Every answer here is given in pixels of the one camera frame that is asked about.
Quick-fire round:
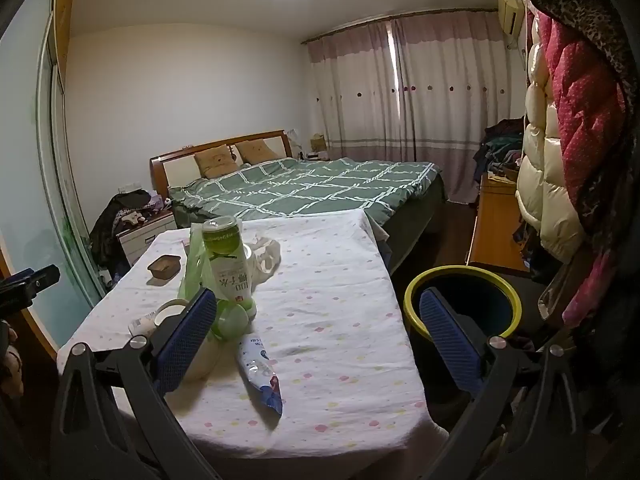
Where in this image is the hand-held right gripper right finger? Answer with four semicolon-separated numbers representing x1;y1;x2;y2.
419;286;608;480

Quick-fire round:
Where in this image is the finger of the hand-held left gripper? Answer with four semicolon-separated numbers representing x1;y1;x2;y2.
0;265;61;317

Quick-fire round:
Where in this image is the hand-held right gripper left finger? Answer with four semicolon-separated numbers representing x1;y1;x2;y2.
50;287;221;480

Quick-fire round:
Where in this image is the white cup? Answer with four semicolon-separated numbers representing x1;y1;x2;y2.
151;298;223;380

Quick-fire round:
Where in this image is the green white round container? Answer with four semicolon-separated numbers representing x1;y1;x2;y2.
210;300;252;342

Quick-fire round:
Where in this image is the green plastic bag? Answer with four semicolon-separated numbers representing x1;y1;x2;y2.
179;225;221;306

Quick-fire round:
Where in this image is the yellow rimmed dark bin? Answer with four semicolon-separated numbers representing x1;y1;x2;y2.
404;265;522;356

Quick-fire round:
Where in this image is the brown plastic tray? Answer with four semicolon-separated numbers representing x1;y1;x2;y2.
147;255;182;279

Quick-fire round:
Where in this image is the blue white packet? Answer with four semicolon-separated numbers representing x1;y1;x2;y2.
236;335;284;416

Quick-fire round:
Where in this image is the green drink bottle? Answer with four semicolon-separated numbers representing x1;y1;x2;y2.
201;216;256;318

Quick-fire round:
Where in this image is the white wooden nightstand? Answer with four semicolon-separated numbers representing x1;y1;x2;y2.
116;210;176;267

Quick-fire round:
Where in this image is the wooden desk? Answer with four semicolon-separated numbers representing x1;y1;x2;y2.
466;172;532;273

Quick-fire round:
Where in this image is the beige garment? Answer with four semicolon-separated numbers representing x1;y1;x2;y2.
537;260;582;322

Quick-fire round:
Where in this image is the glass wardrobe sliding door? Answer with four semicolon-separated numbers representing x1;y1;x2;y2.
0;0;108;358

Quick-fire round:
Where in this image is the dark green bed base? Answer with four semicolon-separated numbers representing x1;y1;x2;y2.
365;170;448;277

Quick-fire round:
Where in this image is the dotted white tablecloth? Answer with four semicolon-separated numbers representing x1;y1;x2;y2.
57;209;451;463

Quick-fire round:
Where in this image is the pink garment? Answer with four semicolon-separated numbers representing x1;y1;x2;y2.
562;250;622;327

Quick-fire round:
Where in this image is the wooden bed headboard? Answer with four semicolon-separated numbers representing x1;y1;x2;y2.
150;130;293;198

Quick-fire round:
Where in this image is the black coat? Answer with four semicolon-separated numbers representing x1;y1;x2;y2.
530;0;640;480

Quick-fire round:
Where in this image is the brown pillow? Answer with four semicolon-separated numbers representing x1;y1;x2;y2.
194;145;239;179
235;140;281;166

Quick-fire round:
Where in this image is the white puffer jacket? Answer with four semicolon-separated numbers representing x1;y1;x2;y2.
515;15;590;263

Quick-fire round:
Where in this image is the bed with green quilt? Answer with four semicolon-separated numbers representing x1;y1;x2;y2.
167;156;443;226

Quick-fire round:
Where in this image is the pile of clothes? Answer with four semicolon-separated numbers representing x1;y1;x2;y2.
472;117;526;181

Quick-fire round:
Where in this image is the pink white curtain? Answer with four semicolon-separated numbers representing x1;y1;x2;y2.
306;19;403;161
392;9;526;206

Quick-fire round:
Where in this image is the red dotted puffer jacket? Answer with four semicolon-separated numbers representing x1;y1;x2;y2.
520;0;632;223

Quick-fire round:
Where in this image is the leopard print garment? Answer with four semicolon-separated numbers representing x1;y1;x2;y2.
530;0;633;91

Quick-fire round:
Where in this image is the blue grey table frame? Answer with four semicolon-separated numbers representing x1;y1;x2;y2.
372;222;393;266

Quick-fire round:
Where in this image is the wall air conditioner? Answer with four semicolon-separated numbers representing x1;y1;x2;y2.
496;0;527;37

